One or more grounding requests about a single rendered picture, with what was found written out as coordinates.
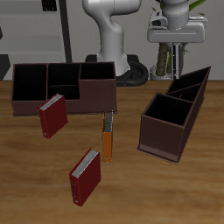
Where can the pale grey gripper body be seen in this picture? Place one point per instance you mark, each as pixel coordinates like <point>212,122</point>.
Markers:
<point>175,35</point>

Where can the orange striped book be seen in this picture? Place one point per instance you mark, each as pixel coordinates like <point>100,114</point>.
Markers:
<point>107,145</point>

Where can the dark brown desk caddy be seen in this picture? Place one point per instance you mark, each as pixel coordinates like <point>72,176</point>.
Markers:
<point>96,96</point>
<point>162,137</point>

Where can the red book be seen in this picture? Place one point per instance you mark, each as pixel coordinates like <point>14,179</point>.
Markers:
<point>54,116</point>
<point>87,178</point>

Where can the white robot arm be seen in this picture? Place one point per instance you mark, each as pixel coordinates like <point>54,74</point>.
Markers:
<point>112,35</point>

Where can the black upright post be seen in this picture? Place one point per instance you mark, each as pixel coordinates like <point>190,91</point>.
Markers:
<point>66,32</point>

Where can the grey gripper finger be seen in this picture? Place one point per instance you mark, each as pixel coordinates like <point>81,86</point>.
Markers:
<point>183,55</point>
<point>176,61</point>

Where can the flat black base plate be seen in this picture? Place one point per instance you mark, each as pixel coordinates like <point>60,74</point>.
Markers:
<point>137,74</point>

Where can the green pot plant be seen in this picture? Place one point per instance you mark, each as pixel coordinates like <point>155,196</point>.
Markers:
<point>162,62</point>

